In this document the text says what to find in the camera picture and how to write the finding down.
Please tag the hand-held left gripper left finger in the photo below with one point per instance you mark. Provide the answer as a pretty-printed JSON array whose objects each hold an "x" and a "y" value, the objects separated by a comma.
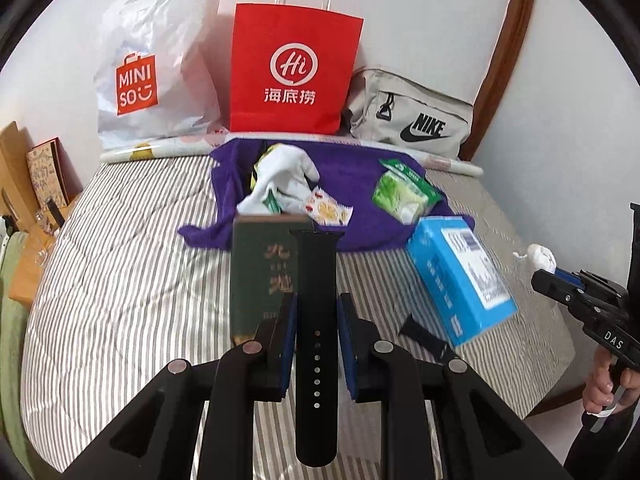
[{"x": 291, "y": 345}]

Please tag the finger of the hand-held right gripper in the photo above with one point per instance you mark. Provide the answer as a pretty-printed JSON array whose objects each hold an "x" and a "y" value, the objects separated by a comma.
[
  {"x": 570, "y": 275},
  {"x": 565, "y": 292}
]

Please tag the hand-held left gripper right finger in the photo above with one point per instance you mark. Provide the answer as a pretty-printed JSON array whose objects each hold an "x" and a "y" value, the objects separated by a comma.
[{"x": 345, "y": 347}]

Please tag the white cloth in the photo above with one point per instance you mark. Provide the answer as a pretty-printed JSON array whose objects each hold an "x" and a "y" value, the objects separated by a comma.
[{"x": 537, "y": 259}]

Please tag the blue cardboard box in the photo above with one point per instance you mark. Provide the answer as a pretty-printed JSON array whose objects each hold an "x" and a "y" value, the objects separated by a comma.
[{"x": 440, "y": 275}]

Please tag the person's right forearm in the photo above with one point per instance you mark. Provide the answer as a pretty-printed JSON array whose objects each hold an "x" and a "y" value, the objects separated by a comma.
[{"x": 610, "y": 450}]

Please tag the person's right hand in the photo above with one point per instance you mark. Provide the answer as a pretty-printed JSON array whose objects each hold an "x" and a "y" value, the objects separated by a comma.
[{"x": 597, "y": 390}]

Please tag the dark green book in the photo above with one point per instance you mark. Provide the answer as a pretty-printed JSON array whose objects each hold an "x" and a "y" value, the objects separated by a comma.
[{"x": 260, "y": 270}]

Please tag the printed candy packet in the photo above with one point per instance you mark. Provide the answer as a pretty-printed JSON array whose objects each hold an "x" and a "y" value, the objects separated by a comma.
[{"x": 325, "y": 207}]

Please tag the green tissue packet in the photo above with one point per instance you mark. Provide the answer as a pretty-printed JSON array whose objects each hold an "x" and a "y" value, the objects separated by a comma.
[{"x": 400, "y": 195}]

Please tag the white sock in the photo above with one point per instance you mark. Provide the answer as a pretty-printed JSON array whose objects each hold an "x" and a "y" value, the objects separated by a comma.
[{"x": 287, "y": 170}]

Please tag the purple cloth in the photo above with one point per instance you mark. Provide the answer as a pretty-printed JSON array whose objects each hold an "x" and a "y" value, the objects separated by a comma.
[{"x": 350, "y": 170}]

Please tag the striped bed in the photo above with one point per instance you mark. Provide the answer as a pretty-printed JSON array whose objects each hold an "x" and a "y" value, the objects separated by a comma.
[{"x": 125, "y": 270}]

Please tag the printed paper roll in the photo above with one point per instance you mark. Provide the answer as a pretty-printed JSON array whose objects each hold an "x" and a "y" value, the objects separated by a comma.
[{"x": 165, "y": 149}]

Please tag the grey waist bag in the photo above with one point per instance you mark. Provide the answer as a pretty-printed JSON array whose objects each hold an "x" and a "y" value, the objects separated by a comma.
[{"x": 420, "y": 90}]

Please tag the wooden headboard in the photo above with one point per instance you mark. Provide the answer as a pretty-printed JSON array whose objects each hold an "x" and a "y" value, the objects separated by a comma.
[{"x": 520, "y": 10}]

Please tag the clear glass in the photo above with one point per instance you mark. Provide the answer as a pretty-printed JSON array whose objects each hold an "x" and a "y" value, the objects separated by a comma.
[{"x": 42, "y": 240}]

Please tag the small black device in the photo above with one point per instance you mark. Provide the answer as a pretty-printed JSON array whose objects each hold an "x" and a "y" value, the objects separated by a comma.
[{"x": 55, "y": 212}]

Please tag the green cushion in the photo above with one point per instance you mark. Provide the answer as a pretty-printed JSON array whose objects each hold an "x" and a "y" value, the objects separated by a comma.
[{"x": 10, "y": 360}]

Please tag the patterned brown book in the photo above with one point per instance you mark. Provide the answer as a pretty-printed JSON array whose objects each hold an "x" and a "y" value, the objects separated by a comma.
[{"x": 47, "y": 170}]

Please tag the red paper bag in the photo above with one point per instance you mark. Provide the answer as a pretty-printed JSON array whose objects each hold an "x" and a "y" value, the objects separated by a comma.
[{"x": 300, "y": 25}]

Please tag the white plastic shopping bag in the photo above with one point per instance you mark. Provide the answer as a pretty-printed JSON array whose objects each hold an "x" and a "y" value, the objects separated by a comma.
[{"x": 165, "y": 35}]

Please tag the wooden nightstand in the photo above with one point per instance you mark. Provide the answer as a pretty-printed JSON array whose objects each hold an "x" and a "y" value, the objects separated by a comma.
[{"x": 12, "y": 152}]

